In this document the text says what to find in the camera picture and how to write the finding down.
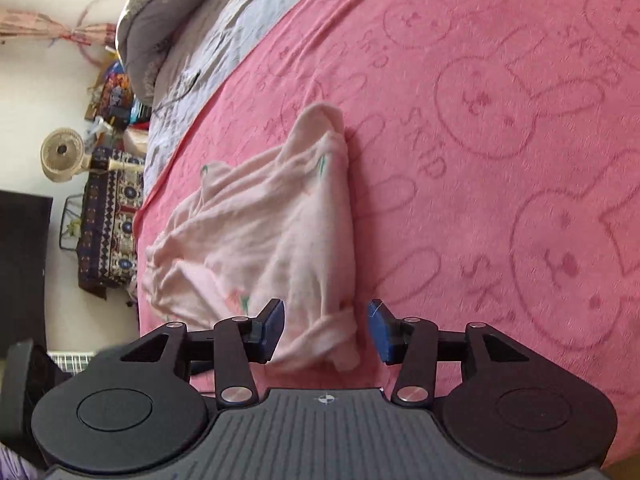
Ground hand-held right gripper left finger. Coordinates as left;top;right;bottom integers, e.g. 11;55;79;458
120;298;287;407

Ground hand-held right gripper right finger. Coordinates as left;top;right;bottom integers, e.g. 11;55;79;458
368;299;530;407

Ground pink strawberry pajama pants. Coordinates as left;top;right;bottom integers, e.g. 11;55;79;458
137;101;362;373

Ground white slatted rack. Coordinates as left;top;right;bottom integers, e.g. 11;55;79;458
47;351;97;375

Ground purple cloth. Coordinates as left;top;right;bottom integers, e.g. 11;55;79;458
0;444;43;480

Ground black screen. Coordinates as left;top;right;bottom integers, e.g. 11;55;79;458
0;189;54;356

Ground pink rabbit towel blanket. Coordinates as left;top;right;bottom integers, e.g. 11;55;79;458
132;0;640;467

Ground patterned cloth covered table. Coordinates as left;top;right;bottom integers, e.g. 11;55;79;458
76;146;147;302

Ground white round fan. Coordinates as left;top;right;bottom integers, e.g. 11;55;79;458
41;128;94;182

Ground lilac bow print bedsheet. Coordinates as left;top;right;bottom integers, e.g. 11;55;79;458
142;0;351;203

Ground pile of colourful boxes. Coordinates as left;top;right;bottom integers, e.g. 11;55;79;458
84;59;153;133

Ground grey floral quilt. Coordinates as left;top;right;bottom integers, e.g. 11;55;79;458
116;0;197;107

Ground pink tied curtain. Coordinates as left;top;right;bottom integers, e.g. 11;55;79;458
0;6;117;48

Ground black wire rack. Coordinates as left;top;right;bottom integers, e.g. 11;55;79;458
59;194;87;252

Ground black cable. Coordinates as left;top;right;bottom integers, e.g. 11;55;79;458
159;71;202;108

